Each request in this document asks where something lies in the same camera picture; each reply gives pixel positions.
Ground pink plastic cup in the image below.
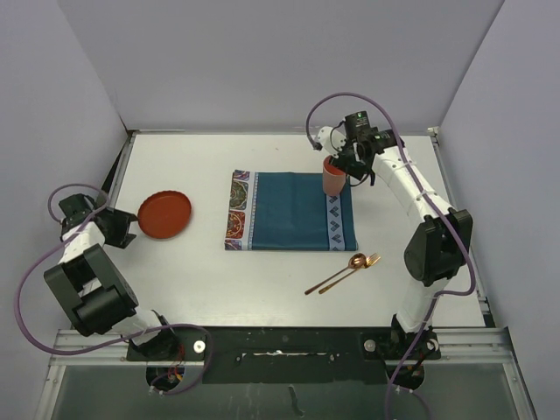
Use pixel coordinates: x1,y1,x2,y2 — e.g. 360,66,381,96
322,157,347,196

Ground red round plate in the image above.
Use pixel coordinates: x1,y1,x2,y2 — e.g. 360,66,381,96
136,190,193,240

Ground blue patterned placemat cloth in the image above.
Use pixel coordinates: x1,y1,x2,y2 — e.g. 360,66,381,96
224,170,358,251

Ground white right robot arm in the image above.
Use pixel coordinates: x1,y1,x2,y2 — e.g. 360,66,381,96
315,111,473,358

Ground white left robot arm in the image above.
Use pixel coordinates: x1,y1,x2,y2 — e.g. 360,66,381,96
44,193,179,360

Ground copper fork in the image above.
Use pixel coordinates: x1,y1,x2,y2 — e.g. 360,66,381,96
318,253,381,294

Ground copper spoon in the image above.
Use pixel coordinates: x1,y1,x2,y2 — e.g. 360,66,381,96
304,253,367,295

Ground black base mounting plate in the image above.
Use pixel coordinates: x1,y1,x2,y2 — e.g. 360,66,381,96
126,326,441,390

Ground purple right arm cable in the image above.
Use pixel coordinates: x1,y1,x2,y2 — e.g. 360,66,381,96
304,91,477,420

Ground aluminium front rail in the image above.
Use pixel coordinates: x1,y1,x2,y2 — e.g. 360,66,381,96
49,327,514,366

